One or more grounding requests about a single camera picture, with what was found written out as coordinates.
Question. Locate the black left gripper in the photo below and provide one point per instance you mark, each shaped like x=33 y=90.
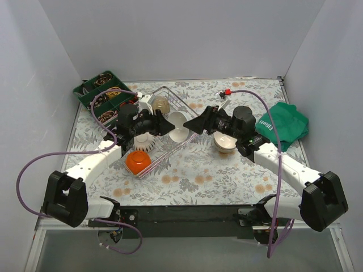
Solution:
x=156 y=122

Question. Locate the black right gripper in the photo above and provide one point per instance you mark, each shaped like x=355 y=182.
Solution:
x=207 y=119

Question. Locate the white round bowl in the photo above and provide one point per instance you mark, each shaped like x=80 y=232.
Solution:
x=180 y=133

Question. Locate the tan brown bowl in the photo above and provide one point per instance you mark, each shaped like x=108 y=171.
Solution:
x=162 y=104

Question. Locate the beige floral bowl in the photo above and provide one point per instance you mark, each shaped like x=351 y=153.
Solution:
x=224 y=141

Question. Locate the pale green rimmed bowl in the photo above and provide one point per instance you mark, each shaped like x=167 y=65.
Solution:
x=224 y=150

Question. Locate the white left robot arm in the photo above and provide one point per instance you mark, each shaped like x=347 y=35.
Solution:
x=66 y=196

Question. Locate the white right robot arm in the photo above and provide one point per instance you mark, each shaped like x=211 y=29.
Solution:
x=322 y=199

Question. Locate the white black striped bowl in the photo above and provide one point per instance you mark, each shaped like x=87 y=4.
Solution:
x=144 y=142

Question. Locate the orange black rolled tie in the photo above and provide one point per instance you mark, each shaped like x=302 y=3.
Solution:
x=132 y=101

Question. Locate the orange bowl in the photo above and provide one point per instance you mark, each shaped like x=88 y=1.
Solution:
x=137 y=161

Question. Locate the pink rose rolled tie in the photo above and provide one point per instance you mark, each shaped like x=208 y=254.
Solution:
x=106 y=116

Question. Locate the green divided organizer tray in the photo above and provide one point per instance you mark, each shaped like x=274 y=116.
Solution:
x=87 y=92

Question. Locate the yellow rolled tie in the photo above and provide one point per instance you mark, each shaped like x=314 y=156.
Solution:
x=113 y=92

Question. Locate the black white floral tie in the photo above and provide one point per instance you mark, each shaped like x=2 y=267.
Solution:
x=98 y=101

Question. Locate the brown patterned rolled tie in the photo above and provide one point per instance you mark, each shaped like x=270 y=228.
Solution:
x=102 y=79

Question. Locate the green cloth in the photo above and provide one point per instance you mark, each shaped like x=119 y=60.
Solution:
x=290 y=124

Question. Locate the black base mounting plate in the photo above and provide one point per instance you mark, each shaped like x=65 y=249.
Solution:
x=194 y=221

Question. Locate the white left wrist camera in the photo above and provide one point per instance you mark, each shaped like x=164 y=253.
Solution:
x=145 y=102

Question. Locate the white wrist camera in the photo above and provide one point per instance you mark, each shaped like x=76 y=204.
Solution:
x=145 y=102
x=224 y=98

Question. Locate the wire dish rack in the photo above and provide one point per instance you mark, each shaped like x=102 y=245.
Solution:
x=150 y=153

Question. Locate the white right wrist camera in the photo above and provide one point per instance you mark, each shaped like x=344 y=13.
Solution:
x=224 y=98

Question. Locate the aluminium frame rail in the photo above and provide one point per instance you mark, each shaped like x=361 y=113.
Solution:
x=41 y=228

